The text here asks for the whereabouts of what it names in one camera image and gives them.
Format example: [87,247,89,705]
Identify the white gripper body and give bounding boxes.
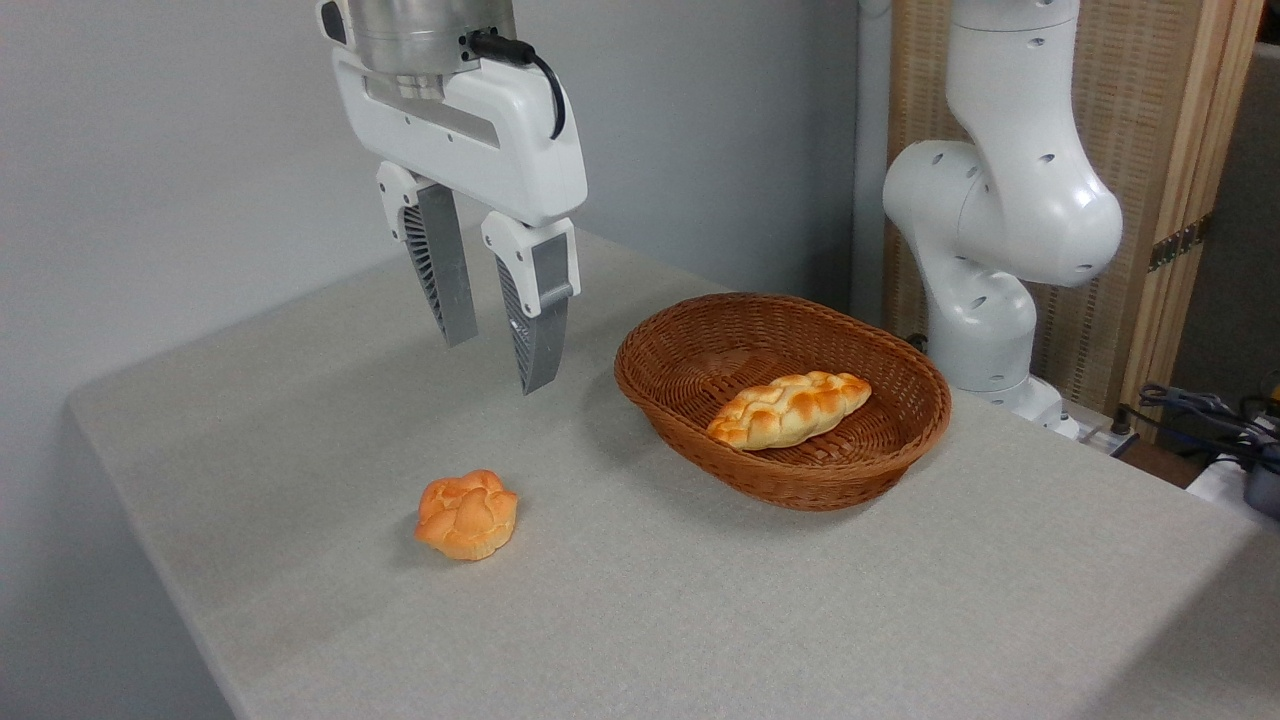
[318,0,589,229]

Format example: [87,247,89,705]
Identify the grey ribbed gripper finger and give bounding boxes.
[480,210,581,396]
[375,160,479,349]

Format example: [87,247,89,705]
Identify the round knotted bread roll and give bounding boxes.
[414,470,520,562]

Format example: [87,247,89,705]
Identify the long braided bread loaf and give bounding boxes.
[706,371,873,451]

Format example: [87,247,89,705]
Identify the brown wicker basket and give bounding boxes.
[613,292,953,513]

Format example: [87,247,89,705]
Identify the grey fabric tablecloth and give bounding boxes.
[66,225,1280,720]

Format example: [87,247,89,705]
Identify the wooden rattan folding screen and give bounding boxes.
[886,0,1267,441]

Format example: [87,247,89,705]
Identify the metal screen hinge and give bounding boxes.
[1147,213,1214,273]

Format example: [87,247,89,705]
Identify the dark grey box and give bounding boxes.
[1243,440,1280,521]

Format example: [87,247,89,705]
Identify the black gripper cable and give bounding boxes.
[467,30,568,142]

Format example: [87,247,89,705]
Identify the silver cylindrical wrist mount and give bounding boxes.
[345,0,517,77]

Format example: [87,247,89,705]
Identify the bundle of dark cables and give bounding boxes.
[1118,383,1280,473]

